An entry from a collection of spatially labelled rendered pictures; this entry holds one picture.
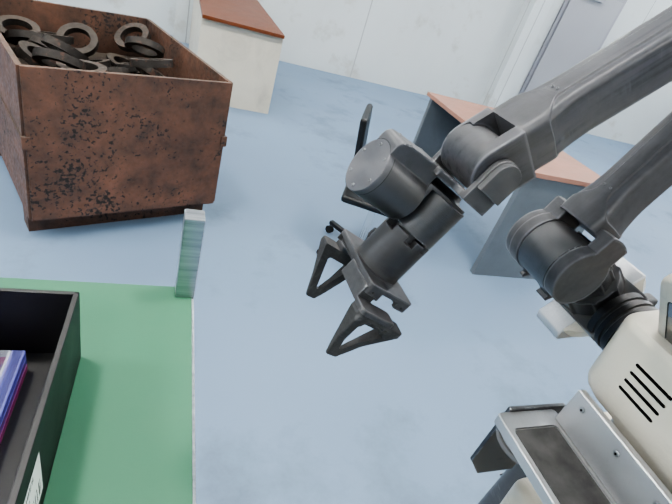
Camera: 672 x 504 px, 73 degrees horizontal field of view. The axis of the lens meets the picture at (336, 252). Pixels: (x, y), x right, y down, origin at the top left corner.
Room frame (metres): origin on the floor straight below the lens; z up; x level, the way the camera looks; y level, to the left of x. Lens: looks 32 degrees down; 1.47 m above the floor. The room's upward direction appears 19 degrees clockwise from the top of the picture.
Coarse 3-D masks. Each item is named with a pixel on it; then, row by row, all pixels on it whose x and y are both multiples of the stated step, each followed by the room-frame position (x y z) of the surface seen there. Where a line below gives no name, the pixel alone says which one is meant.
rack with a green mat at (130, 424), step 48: (192, 240) 0.55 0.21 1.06; (48, 288) 0.48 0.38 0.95; (96, 288) 0.51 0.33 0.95; (144, 288) 0.54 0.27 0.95; (192, 288) 0.56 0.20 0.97; (96, 336) 0.42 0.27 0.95; (144, 336) 0.45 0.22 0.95; (192, 336) 0.48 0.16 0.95; (96, 384) 0.35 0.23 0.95; (144, 384) 0.38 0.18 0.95; (192, 384) 0.40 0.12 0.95; (96, 432) 0.30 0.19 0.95; (144, 432) 0.31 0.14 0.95; (192, 432) 0.34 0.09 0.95; (96, 480) 0.25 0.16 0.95; (144, 480) 0.26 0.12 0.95; (192, 480) 0.28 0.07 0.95
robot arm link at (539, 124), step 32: (640, 32) 0.52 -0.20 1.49; (576, 64) 0.51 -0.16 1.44; (608, 64) 0.49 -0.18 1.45; (640, 64) 0.49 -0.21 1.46; (544, 96) 0.48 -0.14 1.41; (576, 96) 0.47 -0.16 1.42; (608, 96) 0.48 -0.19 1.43; (640, 96) 0.50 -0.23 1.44; (480, 128) 0.47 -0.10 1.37; (512, 128) 0.45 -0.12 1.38; (544, 128) 0.45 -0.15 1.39; (576, 128) 0.47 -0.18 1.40; (448, 160) 0.47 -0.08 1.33; (480, 160) 0.42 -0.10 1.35; (512, 160) 0.44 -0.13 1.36; (544, 160) 0.46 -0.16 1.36
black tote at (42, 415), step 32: (0, 288) 0.35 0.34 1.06; (0, 320) 0.35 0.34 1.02; (32, 320) 0.36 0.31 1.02; (64, 320) 0.37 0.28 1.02; (32, 352) 0.36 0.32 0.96; (64, 352) 0.31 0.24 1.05; (32, 384) 0.32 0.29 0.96; (64, 384) 0.30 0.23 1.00; (32, 416) 0.28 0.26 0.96; (64, 416) 0.30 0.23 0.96; (0, 448) 0.24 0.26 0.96; (32, 448) 0.20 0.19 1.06; (0, 480) 0.21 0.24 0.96; (32, 480) 0.19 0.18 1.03
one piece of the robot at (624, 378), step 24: (600, 312) 0.53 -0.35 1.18; (624, 312) 0.52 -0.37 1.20; (648, 312) 0.51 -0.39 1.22; (600, 336) 0.52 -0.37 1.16; (624, 336) 0.48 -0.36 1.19; (648, 336) 0.46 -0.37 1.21; (600, 360) 0.49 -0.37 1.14; (624, 360) 0.47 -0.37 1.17; (648, 360) 0.45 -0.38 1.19; (600, 384) 0.48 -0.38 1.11; (624, 384) 0.45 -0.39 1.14; (648, 384) 0.43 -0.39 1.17; (624, 408) 0.44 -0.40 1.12; (648, 408) 0.42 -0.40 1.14; (624, 432) 0.43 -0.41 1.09; (648, 432) 0.41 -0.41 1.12; (648, 456) 0.40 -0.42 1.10; (528, 480) 0.48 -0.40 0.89
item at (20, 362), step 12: (0, 360) 0.31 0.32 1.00; (12, 360) 0.32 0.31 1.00; (24, 360) 0.33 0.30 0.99; (0, 372) 0.30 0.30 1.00; (12, 372) 0.30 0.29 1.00; (24, 372) 0.32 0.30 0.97; (0, 384) 0.28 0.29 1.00; (12, 384) 0.29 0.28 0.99; (0, 396) 0.27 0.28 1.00; (12, 396) 0.29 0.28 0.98; (0, 408) 0.26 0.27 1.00; (12, 408) 0.28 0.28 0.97; (0, 420) 0.25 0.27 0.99; (0, 432) 0.25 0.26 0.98
